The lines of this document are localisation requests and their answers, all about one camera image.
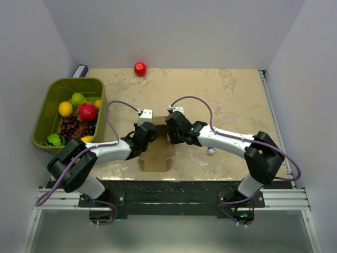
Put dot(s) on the small orange fruit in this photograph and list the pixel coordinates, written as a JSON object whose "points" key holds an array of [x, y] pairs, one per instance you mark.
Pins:
{"points": [[97, 104]]}

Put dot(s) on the brown cardboard box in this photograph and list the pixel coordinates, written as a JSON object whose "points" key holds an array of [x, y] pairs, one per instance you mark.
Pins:
{"points": [[159, 153]]}

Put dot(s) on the green plastic bin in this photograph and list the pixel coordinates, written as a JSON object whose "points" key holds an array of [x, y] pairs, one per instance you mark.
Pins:
{"points": [[48, 121]]}

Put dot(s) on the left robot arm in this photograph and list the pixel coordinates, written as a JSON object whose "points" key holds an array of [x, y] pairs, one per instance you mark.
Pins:
{"points": [[71, 167]]}

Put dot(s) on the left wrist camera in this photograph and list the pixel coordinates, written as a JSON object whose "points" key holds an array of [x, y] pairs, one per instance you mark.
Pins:
{"points": [[144, 115]]}

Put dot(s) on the small watermelon toy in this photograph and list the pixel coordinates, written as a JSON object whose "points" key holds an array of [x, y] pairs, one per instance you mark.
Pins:
{"points": [[55, 140]]}

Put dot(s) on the small blue white toy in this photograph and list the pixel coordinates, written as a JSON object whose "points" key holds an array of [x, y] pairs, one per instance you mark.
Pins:
{"points": [[210, 151]]}

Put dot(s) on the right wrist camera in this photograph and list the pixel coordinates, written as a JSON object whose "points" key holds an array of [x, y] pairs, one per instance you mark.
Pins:
{"points": [[172, 109]]}

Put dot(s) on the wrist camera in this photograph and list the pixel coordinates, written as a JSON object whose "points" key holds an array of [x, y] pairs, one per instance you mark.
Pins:
{"points": [[144, 115], [172, 109]]}

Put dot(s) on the purple grapes bunch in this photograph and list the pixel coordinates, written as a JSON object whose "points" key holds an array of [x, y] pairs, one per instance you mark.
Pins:
{"points": [[72, 127]]}

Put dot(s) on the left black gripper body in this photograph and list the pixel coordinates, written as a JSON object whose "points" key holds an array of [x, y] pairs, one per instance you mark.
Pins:
{"points": [[136, 128]]}

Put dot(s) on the yellow lemon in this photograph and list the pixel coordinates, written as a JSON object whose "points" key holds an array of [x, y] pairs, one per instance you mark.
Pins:
{"points": [[65, 109]]}

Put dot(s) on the red apple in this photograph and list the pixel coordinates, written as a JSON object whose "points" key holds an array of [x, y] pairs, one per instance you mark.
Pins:
{"points": [[140, 69]]}

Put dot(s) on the purple white box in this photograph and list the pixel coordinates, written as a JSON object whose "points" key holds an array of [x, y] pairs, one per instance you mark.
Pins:
{"points": [[81, 71]]}

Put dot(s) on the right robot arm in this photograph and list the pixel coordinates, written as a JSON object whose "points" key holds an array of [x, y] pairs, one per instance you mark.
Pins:
{"points": [[262, 156]]}

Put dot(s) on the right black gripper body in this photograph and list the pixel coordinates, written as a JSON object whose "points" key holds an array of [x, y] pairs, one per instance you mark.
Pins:
{"points": [[175, 137]]}

